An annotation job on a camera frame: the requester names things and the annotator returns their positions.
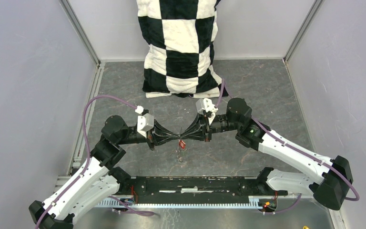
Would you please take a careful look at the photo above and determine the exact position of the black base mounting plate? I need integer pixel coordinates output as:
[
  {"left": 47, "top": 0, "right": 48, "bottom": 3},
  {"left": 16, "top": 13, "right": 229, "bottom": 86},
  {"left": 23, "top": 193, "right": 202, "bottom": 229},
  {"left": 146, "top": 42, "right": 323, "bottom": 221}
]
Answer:
[{"left": 114, "top": 177, "right": 288, "bottom": 204}]

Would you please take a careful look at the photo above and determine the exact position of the large metal keyring plate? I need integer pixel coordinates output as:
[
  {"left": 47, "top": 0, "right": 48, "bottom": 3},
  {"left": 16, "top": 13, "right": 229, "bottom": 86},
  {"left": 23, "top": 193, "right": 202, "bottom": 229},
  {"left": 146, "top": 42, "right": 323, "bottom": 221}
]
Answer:
[{"left": 177, "top": 128, "right": 184, "bottom": 163}]

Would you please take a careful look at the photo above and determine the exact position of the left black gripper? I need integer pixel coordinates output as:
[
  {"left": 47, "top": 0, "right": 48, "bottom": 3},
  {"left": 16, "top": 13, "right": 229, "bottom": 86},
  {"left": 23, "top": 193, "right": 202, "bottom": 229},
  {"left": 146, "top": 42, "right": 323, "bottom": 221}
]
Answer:
[{"left": 117, "top": 118, "right": 180, "bottom": 150}]

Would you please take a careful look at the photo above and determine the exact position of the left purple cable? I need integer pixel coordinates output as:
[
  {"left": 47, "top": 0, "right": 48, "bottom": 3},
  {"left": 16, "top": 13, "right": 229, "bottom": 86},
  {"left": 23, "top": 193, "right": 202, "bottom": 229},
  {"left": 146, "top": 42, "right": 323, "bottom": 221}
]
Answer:
[{"left": 34, "top": 94, "right": 157, "bottom": 229}]

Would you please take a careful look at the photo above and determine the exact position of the black white checkered blanket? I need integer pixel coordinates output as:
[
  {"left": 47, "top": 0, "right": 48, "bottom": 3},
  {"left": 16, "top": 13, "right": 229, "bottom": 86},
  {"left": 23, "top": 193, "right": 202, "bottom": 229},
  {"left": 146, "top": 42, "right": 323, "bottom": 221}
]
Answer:
[{"left": 137, "top": 0, "right": 228, "bottom": 98}]

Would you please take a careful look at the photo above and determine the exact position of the grey slotted cable duct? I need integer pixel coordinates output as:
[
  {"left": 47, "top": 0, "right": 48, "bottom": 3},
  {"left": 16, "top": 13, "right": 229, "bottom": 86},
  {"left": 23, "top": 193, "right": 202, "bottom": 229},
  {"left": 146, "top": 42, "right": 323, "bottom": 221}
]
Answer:
[{"left": 95, "top": 198, "right": 262, "bottom": 210}]

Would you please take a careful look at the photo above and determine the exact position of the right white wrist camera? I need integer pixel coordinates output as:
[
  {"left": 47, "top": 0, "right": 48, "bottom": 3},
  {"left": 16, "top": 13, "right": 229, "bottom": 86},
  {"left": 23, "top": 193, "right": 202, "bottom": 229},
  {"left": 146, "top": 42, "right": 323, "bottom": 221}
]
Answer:
[{"left": 196, "top": 98, "right": 218, "bottom": 124}]

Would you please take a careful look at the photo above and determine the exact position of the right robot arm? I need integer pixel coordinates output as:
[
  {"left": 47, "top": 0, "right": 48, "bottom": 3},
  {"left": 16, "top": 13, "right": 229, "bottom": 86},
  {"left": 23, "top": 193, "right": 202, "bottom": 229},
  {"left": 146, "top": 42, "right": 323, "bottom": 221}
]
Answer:
[{"left": 180, "top": 98, "right": 356, "bottom": 210}]

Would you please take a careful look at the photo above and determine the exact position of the aluminium frame rail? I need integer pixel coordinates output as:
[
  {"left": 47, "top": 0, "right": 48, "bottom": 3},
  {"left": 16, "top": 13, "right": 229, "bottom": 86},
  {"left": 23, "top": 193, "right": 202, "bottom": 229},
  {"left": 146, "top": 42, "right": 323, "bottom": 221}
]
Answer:
[{"left": 52, "top": 176, "right": 340, "bottom": 199}]

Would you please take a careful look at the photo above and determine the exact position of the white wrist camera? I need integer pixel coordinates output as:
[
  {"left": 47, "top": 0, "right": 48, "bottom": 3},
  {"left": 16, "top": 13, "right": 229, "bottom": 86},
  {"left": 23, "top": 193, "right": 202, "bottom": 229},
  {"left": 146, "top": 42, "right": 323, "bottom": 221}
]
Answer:
[
  {"left": 135, "top": 105, "right": 155, "bottom": 138},
  {"left": 196, "top": 98, "right": 218, "bottom": 124}
]

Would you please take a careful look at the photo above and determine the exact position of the red tag key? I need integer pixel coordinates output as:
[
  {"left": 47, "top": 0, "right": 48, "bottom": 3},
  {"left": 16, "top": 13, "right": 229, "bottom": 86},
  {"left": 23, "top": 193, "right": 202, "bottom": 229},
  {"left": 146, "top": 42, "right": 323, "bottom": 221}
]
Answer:
[{"left": 179, "top": 140, "right": 186, "bottom": 149}]

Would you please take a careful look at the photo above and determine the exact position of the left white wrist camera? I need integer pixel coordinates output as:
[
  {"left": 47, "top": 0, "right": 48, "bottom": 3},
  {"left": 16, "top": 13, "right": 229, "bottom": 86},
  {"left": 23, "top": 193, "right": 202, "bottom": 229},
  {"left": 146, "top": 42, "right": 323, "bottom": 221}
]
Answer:
[{"left": 135, "top": 105, "right": 155, "bottom": 138}]

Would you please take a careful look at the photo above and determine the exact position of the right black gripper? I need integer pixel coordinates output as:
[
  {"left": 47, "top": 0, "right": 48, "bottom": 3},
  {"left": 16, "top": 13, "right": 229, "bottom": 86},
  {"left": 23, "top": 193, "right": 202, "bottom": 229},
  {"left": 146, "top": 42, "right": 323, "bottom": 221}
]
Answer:
[{"left": 180, "top": 112, "right": 241, "bottom": 142}]

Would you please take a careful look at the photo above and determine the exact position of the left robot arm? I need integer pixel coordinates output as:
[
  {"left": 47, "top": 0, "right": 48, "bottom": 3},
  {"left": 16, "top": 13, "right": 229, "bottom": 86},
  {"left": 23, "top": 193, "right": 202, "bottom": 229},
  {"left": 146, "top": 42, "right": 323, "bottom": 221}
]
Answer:
[{"left": 29, "top": 114, "right": 179, "bottom": 229}]

